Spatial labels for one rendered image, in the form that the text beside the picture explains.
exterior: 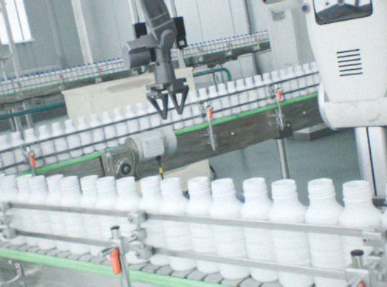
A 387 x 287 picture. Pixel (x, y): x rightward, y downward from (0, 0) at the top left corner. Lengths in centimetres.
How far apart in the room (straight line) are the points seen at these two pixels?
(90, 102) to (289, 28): 289
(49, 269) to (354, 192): 75
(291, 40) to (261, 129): 397
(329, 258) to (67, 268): 61
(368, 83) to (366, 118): 9
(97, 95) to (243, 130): 228
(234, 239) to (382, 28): 66
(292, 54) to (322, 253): 619
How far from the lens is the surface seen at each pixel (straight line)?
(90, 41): 1178
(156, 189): 107
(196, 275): 104
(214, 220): 95
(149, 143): 253
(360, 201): 82
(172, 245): 105
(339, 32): 143
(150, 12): 145
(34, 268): 139
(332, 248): 87
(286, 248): 90
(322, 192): 86
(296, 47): 694
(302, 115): 327
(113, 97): 511
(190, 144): 283
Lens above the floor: 140
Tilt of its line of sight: 10 degrees down
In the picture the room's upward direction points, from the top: 11 degrees counter-clockwise
